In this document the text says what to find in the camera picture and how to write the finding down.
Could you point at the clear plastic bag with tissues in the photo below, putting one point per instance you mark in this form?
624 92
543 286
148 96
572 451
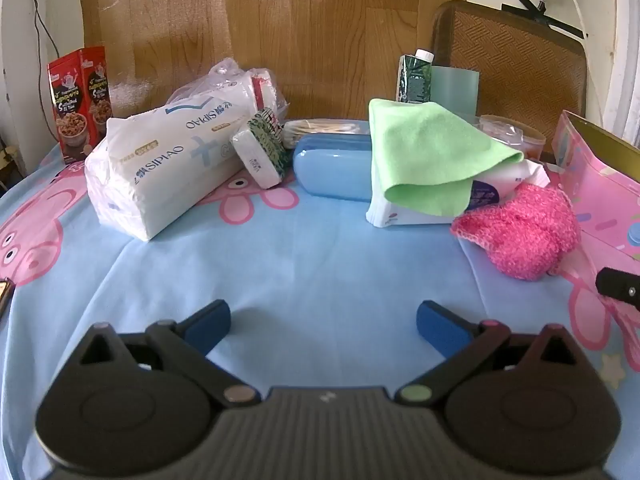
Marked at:
225 82

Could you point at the green microfiber cloth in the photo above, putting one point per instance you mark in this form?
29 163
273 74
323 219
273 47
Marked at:
425 155

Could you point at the black tape cross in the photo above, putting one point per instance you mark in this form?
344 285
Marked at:
542 14

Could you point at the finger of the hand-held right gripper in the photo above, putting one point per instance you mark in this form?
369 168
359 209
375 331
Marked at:
620 287

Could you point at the red snack box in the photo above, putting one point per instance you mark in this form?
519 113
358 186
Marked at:
75 105

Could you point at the wooden board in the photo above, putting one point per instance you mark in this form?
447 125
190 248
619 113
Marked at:
300 35

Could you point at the white wet wipes pack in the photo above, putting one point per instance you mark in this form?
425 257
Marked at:
505 180

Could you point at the brown woven chair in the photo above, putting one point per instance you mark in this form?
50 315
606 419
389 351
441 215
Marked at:
520 70

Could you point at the blue glasses case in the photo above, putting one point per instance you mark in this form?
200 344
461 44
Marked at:
332 167

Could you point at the pink fuzzy cloth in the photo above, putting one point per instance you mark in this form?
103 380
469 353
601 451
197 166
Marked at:
520 232

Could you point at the small green patterned tissue pack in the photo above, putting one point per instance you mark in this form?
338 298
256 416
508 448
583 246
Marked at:
260 152

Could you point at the large white tissue pack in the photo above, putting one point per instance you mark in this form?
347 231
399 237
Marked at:
155 170

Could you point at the pale green plastic cup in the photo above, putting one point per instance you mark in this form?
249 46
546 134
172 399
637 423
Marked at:
456 90

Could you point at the green drink carton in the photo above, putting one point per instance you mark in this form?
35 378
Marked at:
414 77

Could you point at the pink gift box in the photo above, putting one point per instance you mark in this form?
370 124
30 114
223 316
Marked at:
600 185

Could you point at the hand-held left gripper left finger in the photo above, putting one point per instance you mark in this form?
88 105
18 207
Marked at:
212 327

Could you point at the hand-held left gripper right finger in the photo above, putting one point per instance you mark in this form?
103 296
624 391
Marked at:
439 329

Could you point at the round plastic food can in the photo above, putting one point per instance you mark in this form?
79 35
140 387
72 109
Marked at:
515 135

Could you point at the cotton swab pack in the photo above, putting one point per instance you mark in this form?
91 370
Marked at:
325 127

